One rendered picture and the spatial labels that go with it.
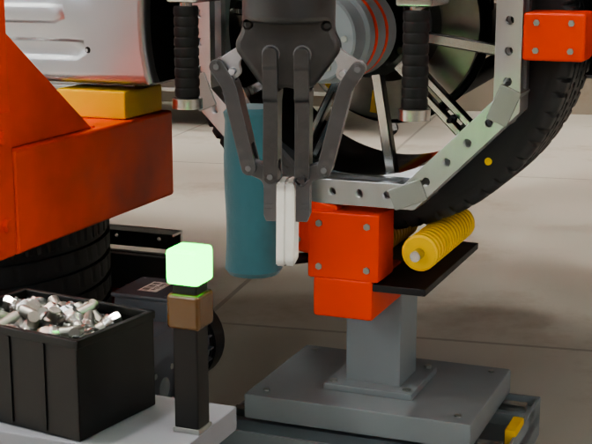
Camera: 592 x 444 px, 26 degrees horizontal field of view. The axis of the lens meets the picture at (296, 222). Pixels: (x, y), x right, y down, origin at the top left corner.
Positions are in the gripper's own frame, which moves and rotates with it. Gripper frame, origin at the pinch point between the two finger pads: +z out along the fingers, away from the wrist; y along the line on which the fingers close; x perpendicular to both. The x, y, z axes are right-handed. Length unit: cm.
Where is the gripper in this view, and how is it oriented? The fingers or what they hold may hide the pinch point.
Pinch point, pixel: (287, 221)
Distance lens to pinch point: 106.7
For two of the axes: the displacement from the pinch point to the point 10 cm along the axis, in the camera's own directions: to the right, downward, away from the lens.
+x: 1.3, -2.2, 9.7
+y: 9.9, 0.4, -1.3
